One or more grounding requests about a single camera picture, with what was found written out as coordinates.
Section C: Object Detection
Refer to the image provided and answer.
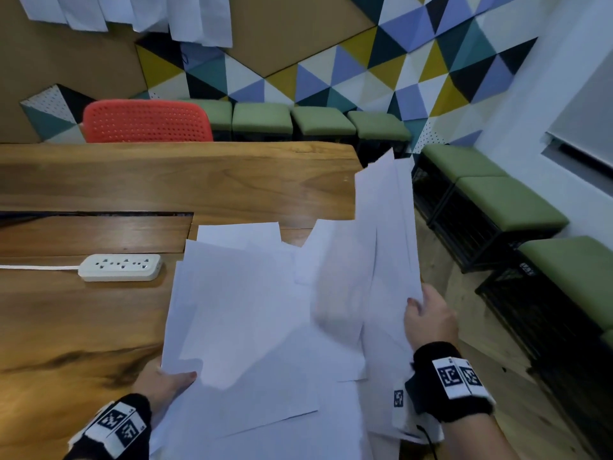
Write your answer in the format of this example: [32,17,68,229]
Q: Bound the red perforated plastic chair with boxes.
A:
[82,99,214,143]

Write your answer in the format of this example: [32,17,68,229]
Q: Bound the black left wristband with markers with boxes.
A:
[64,394,153,460]

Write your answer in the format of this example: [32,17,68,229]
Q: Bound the person's left hand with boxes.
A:
[132,357,197,427]

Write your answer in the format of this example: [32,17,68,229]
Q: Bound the row of green cushioned stools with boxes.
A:
[188,99,613,460]

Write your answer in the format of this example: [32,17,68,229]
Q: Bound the grey window blind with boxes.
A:
[546,47,613,169]

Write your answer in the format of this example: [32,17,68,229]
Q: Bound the person's right forearm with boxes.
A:
[441,411,522,460]

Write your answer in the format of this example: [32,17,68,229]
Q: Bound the person's right hand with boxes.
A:
[404,284,461,353]

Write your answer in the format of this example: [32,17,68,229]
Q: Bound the white power strip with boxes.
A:
[78,254,163,282]

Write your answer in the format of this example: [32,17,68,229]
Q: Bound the white power strip cable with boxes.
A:
[0,264,80,272]

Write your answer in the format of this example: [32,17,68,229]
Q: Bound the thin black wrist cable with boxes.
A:
[416,424,437,460]

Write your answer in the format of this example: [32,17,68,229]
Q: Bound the black wristband with markers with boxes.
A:
[393,342,496,429]
[64,394,153,460]

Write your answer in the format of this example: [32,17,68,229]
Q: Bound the multicoloured triangular wall panels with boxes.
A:
[20,0,539,155]

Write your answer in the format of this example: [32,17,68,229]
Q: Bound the black right wristband with markers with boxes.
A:
[393,342,496,429]

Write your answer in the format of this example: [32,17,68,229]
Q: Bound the row of hanging white papers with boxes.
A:
[17,0,234,49]

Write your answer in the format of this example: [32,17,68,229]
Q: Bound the pile of white paper sheets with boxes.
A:
[149,148,443,460]

